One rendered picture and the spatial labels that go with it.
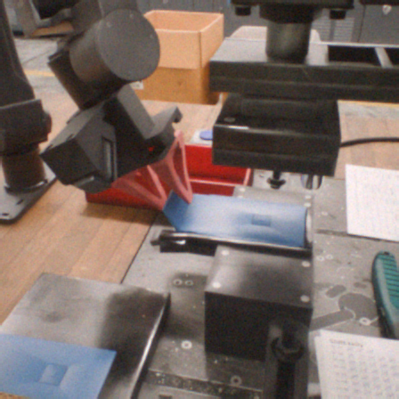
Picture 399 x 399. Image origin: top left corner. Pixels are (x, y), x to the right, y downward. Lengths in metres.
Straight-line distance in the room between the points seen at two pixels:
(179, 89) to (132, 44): 2.43
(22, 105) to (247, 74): 0.39
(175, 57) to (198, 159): 2.02
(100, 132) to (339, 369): 0.29
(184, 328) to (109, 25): 0.32
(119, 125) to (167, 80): 2.38
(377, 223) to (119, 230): 0.37
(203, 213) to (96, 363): 0.20
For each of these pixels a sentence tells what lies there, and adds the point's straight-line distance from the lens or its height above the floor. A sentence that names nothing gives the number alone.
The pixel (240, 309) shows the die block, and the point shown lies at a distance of 0.44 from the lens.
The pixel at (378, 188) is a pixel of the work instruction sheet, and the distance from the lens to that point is 0.80.
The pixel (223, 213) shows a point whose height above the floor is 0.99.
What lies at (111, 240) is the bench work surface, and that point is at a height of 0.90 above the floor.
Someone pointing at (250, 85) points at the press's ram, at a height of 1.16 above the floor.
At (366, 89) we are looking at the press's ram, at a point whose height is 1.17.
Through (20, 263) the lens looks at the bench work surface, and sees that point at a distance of 0.64.
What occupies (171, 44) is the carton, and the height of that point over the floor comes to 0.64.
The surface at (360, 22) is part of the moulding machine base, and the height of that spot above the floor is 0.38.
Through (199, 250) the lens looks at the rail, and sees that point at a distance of 0.50.
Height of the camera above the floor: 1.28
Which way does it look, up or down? 32 degrees down
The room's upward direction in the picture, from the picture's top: straight up
